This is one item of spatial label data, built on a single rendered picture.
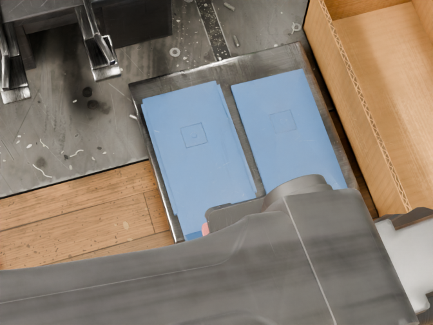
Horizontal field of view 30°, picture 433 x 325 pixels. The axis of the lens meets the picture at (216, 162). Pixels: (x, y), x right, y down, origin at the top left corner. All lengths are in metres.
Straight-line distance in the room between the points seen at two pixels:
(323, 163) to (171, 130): 0.14
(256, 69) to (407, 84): 0.15
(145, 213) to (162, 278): 0.42
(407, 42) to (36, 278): 0.60
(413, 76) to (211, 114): 0.20
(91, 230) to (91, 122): 0.11
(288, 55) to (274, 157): 0.11
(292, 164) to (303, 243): 0.38
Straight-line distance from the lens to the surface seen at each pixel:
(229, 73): 0.76
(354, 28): 0.82
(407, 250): 0.43
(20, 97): 0.69
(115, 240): 0.72
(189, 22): 0.81
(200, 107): 0.74
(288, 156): 0.72
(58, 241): 0.72
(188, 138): 0.72
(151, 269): 0.30
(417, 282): 0.43
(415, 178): 0.76
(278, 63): 0.77
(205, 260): 0.31
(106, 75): 0.69
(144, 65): 0.79
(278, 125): 0.73
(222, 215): 0.52
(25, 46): 0.76
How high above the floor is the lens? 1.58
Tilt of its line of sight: 67 degrees down
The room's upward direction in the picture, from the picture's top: 5 degrees clockwise
